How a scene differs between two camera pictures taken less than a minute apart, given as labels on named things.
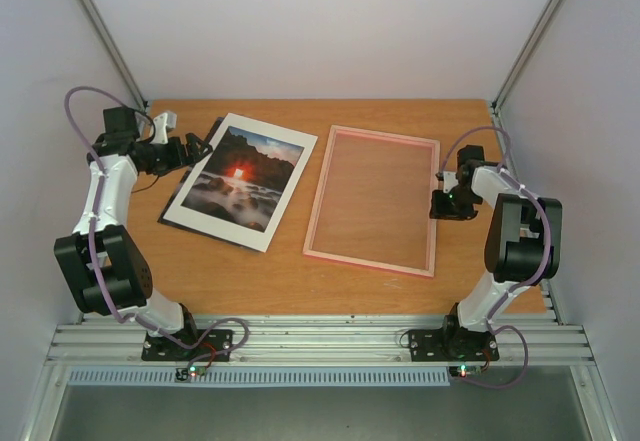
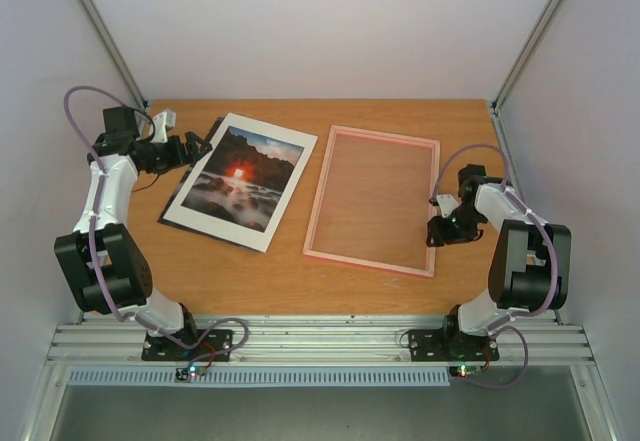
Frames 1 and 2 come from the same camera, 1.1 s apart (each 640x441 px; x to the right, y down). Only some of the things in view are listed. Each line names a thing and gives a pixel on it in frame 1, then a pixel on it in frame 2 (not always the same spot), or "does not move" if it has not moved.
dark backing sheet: x=177 y=190 does not move
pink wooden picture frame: x=364 y=263 does not move
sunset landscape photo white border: x=239 y=191 does not move
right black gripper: x=447 y=206 → x=445 y=229
